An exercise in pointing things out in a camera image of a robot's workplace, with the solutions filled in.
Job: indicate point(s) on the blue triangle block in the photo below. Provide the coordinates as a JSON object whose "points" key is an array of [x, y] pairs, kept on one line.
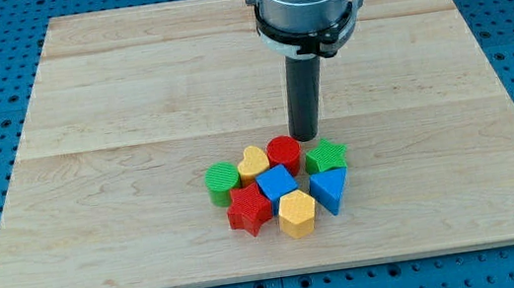
{"points": [[328, 188]]}

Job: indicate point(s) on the green star block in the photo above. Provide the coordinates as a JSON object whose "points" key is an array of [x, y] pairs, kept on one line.
{"points": [[325, 156]]}

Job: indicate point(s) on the green cylinder block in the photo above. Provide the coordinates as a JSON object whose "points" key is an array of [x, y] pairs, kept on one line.
{"points": [[220, 179]]}

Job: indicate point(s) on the blue cube block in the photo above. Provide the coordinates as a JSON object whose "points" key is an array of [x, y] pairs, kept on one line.
{"points": [[275, 183]]}

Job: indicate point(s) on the yellow hexagon block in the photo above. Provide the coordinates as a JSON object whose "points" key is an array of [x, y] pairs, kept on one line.
{"points": [[297, 214]]}

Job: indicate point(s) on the light wooden board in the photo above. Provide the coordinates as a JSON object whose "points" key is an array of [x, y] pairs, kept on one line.
{"points": [[130, 107]]}

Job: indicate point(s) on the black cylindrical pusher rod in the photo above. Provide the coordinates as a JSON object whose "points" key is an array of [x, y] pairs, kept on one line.
{"points": [[302, 77]]}

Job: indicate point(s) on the red star block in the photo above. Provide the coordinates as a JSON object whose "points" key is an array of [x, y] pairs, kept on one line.
{"points": [[249, 209]]}

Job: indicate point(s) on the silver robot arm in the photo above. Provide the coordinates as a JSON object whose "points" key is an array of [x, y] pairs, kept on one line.
{"points": [[304, 29]]}

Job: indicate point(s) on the red cylinder block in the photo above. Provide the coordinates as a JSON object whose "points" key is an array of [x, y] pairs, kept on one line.
{"points": [[285, 151]]}

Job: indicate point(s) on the yellow heart block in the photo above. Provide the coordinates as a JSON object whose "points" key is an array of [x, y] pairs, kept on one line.
{"points": [[254, 162]]}

